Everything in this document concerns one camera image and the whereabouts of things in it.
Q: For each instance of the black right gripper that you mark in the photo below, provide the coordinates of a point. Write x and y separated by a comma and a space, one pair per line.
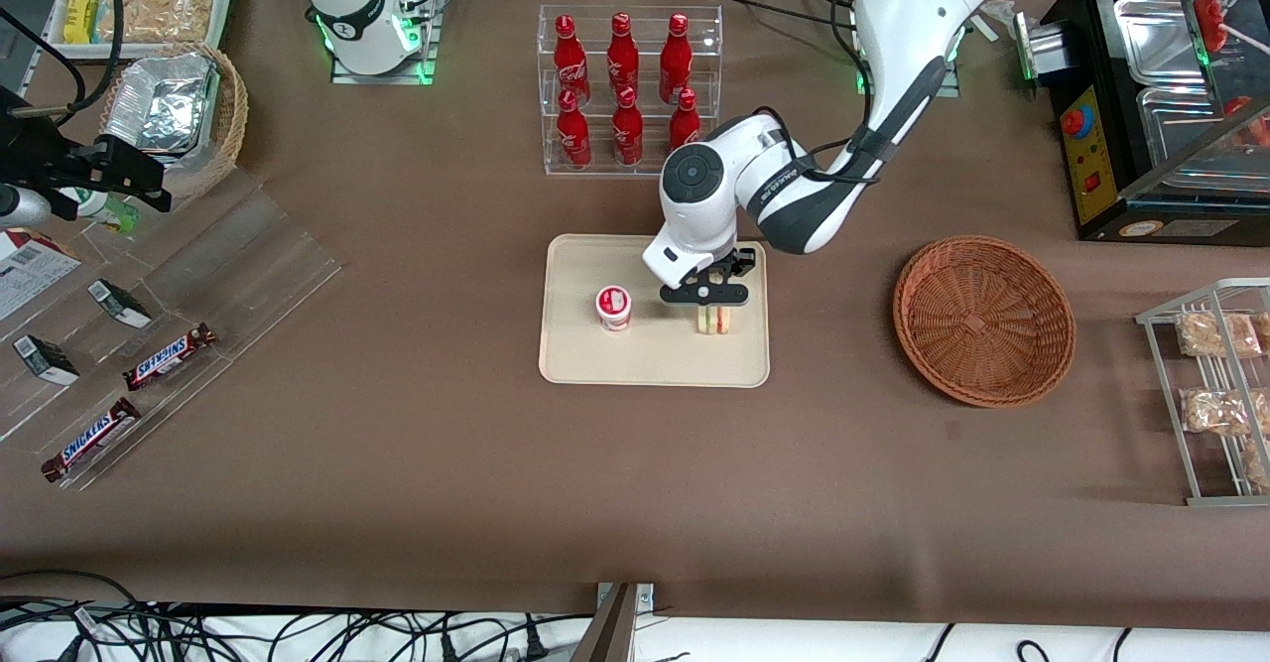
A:
50, 160

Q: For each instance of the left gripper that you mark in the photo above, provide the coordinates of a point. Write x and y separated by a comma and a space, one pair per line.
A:
739, 262

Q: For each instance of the layered sandwich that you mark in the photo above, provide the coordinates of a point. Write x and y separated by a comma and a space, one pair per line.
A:
714, 322

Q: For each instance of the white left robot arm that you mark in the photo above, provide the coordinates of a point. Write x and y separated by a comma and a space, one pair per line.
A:
893, 27

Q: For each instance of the beige plastic tray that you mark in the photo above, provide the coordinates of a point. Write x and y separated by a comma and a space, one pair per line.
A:
655, 359

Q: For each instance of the wicker basket with foil trays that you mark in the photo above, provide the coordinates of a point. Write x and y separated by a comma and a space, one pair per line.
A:
234, 116

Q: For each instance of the round brown wicker basket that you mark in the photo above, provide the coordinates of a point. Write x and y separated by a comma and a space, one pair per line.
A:
982, 325

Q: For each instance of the green bottle white cap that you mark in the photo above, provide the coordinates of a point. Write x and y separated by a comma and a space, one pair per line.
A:
114, 213

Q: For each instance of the white red printed box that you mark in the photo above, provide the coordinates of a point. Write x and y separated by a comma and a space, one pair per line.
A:
30, 270

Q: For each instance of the red white yogurt cup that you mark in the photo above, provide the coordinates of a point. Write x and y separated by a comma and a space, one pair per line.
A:
614, 310

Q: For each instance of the small black carton box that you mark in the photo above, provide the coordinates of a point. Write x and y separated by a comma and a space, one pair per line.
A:
119, 303
45, 359

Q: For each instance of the red cola bottle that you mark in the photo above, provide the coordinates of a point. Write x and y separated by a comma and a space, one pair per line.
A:
573, 136
627, 131
622, 55
684, 126
569, 57
676, 57

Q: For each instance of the clear acrylic stepped display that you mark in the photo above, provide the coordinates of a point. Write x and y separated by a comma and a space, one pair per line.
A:
248, 255

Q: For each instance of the yellow snack pack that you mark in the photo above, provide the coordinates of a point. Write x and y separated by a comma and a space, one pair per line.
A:
81, 19

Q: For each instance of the Snickers chocolate bar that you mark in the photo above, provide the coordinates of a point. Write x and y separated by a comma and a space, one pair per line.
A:
169, 356
89, 441

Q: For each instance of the white plastic bin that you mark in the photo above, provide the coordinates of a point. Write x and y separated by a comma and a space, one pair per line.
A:
58, 7

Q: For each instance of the clear bagged crackers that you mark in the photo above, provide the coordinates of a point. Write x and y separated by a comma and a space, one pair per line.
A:
164, 12

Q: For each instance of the clear acrylic bottle rack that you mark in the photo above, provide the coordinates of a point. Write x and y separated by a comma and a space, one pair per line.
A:
548, 161

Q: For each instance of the black food warmer appliance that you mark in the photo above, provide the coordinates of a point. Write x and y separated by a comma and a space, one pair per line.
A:
1091, 171

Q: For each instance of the steel warmer pan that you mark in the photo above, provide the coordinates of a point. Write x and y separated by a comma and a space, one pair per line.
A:
1186, 136
1156, 37

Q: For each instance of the clear bagged snack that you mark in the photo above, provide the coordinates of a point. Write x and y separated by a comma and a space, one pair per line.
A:
1215, 334
1212, 412
1258, 463

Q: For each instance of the red food skewer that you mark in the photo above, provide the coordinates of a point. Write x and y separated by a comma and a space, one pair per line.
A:
1208, 19

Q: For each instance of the metal table bracket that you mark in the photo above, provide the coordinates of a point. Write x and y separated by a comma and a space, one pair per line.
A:
615, 632

